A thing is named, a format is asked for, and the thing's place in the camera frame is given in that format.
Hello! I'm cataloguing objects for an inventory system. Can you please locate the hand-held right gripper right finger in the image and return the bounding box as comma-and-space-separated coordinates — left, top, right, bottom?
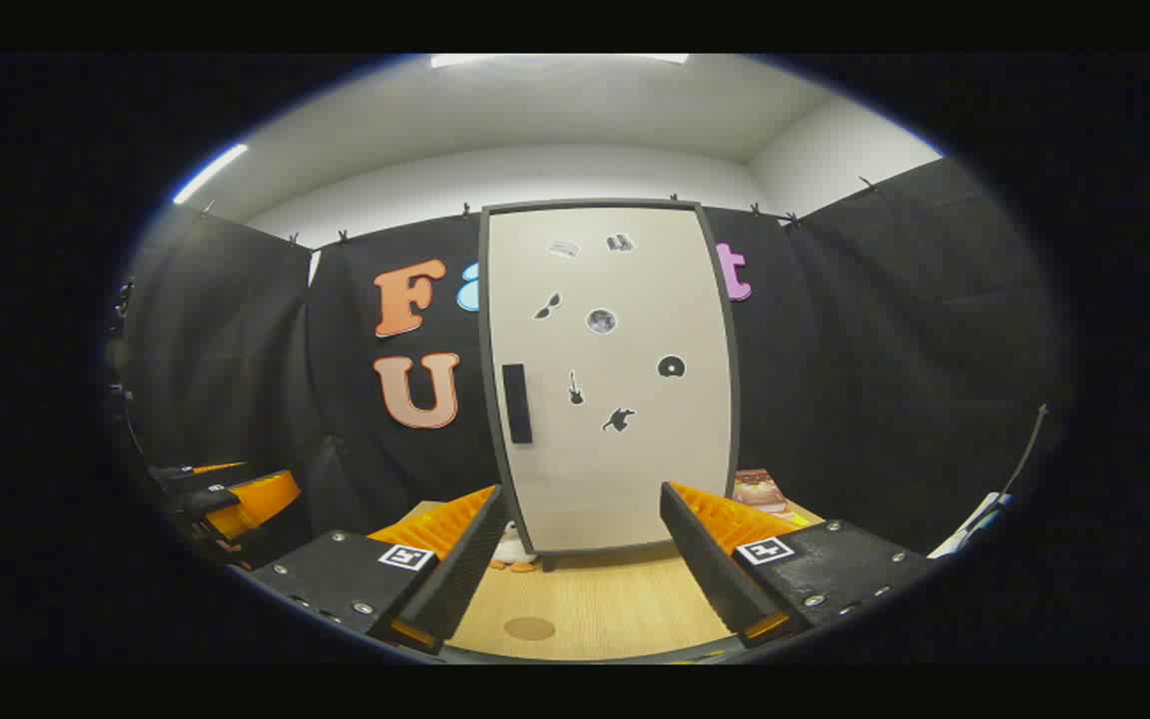
660, 480, 936, 642

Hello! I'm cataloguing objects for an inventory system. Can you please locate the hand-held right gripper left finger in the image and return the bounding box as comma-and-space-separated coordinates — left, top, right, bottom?
236, 484, 509, 656

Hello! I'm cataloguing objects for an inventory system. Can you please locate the white cabinet door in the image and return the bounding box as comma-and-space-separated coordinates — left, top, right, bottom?
487, 207, 734, 553

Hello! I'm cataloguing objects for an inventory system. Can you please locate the grey cabinet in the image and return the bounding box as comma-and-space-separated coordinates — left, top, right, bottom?
478, 198, 744, 572

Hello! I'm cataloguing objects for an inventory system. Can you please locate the penguin plush toy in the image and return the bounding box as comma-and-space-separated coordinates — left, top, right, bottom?
490, 519, 541, 575

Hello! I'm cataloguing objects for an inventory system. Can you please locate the stack of books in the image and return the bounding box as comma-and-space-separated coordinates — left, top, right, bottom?
733, 469, 811, 528

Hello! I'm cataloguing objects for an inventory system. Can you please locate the black backdrop cloth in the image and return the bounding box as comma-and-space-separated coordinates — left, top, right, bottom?
121, 155, 1065, 560

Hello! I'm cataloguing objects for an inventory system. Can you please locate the thin black cable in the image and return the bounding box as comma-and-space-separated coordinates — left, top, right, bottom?
999, 402, 1050, 500

